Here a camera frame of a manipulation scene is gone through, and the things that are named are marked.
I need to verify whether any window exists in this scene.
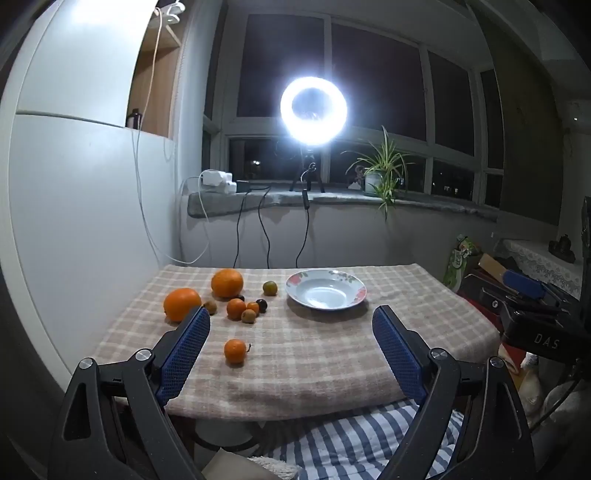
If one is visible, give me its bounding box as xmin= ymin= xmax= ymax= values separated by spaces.
xmin=203 ymin=11 xmax=506 ymax=210

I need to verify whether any white round table base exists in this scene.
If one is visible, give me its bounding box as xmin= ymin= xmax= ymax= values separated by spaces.
xmin=191 ymin=413 xmax=264 ymax=450

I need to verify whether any green gift box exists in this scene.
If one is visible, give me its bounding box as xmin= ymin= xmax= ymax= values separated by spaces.
xmin=443 ymin=235 xmax=483 ymax=291

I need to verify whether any white cabinet with wooden shelf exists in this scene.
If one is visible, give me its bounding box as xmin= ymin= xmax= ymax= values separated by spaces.
xmin=0 ymin=0 xmax=185 ymax=398

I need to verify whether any small white device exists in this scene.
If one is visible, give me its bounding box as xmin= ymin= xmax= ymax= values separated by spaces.
xmin=156 ymin=0 xmax=186 ymax=24

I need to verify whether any floral white plate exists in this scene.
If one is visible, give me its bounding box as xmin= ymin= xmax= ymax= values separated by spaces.
xmin=285 ymin=268 xmax=368 ymax=310

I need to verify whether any tangerine with stem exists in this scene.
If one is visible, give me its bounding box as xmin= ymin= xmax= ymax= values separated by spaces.
xmin=224 ymin=339 xmax=252 ymax=367

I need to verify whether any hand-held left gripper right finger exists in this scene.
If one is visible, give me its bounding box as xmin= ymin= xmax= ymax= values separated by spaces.
xmin=372 ymin=305 xmax=535 ymax=480

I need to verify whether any blue white striped cloth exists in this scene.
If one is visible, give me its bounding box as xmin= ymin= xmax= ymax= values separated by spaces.
xmin=252 ymin=399 xmax=465 ymax=480

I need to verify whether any person's right hand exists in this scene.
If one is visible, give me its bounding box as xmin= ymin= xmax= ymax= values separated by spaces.
xmin=517 ymin=354 xmax=544 ymax=415

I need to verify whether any black tripod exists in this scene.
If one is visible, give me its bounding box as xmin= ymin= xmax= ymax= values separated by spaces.
xmin=289 ymin=147 xmax=326 ymax=193

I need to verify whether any ring light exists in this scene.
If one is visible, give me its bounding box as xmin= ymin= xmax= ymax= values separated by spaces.
xmin=279 ymin=76 xmax=349 ymax=141

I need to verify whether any large orange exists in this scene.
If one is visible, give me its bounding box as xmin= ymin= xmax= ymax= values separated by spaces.
xmin=211 ymin=268 xmax=244 ymax=299
xmin=163 ymin=287 xmax=203 ymax=323

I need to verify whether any long white cable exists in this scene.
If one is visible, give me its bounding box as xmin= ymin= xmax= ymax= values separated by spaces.
xmin=131 ymin=4 xmax=208 ymax=266

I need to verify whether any beige cushion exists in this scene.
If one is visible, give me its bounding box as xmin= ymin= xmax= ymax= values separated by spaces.
xmin=203 ymin=450 xmax=303 ymax=480

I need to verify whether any dark figurine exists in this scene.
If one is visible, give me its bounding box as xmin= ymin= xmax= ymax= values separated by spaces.
xmin=549 ymin=234 xmax=578 ymax=264

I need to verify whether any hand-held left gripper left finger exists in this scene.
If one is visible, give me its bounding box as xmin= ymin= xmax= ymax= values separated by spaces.
xmin=48 ymin=305 xmax=212 ymax=480

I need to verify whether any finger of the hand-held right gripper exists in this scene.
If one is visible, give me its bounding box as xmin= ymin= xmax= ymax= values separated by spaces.
xmin=478 ymin=284 xmax=514 ymax=320
xmin=502 ymin=270 xmax=574 ymax=311

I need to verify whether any potted spider plant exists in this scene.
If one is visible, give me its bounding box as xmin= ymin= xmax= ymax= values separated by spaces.
xmin=341 ymin=126 xmax=416 ymax=222

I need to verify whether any checked beige tablecloth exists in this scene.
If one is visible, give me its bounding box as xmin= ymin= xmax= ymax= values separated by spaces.
xmin=88 ymin=263 xmax=502 ymax=421

